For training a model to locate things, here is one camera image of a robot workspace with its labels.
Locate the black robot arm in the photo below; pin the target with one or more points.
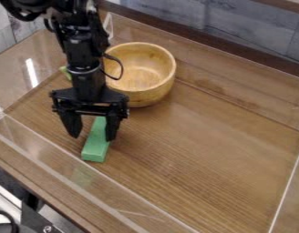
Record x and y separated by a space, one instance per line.
74 21

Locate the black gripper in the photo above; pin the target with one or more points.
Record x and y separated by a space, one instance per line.
110 105

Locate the green rectangular block stick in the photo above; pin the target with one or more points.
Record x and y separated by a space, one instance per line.
97 146

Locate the light wooden bowl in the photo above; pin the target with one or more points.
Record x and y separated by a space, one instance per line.
149 69

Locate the red plush strawberry toy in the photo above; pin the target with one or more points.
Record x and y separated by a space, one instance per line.
65 71

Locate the black table clamp mount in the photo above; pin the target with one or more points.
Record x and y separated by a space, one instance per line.
34 220

